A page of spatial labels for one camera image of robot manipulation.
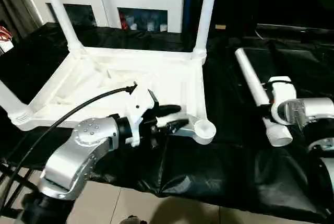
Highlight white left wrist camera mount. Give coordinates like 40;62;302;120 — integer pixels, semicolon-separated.
124;87;160;148

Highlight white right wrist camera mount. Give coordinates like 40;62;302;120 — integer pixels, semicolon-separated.
267;76;298;126

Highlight white cabinet with glass doors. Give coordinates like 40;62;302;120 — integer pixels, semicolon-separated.
26;0;188;34

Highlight red wire clothes hangers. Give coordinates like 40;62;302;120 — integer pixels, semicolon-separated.
0;25;14;43

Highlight long dark bar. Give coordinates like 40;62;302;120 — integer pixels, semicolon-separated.
256;23;334;37

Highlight black mat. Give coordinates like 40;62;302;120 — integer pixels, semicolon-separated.
0;21;334;222

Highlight grey curtain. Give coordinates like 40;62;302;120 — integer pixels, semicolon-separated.
0;0;45;40

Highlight black folding stand frame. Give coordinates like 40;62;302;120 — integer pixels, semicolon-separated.
0;160;40;220

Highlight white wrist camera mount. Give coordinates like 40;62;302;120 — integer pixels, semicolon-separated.
267;76;298;126
124;87;160;148

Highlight white plastic table top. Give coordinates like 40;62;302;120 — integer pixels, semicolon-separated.
10;46;218;146

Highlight white plastic table leg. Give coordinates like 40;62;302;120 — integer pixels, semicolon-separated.
234;48;294;148
0;79;34;131
191;0;220;60
41;0;86;53

